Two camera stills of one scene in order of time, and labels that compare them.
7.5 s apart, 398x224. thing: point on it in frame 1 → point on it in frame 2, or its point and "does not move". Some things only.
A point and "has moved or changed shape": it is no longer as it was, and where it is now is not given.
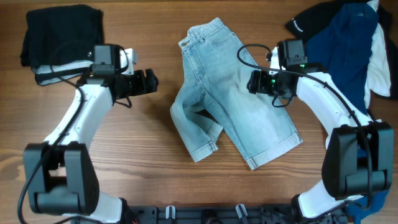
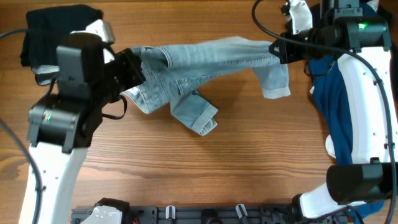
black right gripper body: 268,84 → 292,53
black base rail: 223,214 does not move
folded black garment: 59,42 does not move
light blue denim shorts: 214,93 has moved or changed shape
